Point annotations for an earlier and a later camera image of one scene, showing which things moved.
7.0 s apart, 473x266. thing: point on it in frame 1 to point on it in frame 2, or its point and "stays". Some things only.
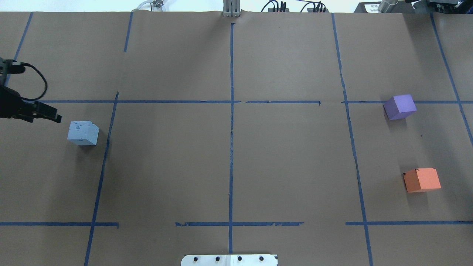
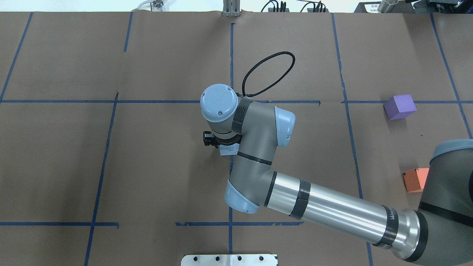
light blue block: x=83 y=133 to x=232 y=149
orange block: x=421 y=179 stays
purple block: x=400 y=107 stays
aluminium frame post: x=231 y=8 stays
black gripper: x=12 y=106 to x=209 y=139
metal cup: x=385 y=6 stays
